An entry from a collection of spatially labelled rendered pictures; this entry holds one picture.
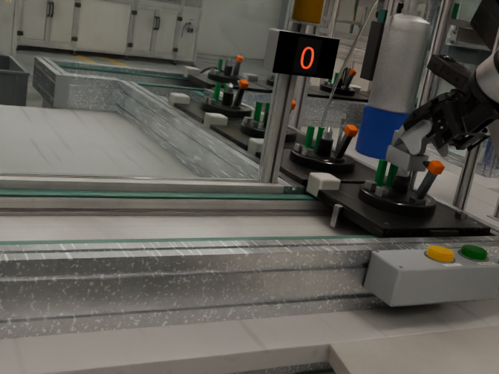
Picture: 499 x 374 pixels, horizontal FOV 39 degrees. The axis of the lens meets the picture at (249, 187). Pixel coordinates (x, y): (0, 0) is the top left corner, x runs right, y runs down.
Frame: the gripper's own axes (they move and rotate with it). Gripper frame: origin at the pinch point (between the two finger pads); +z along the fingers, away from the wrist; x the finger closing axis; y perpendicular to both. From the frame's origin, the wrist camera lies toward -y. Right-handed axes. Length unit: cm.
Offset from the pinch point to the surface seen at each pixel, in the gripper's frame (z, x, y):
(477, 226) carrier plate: -0.1, 9.1, 17.2
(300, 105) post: 86, 45, -66
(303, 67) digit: -0.6, -19.4, -12.7
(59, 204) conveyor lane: 17, -59, 6
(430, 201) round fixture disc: 3.7, 4.0, 10.5
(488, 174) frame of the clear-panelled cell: 55, 86, -25
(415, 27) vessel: 39, 58, -65
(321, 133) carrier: 24.8, 1.2, -15.8
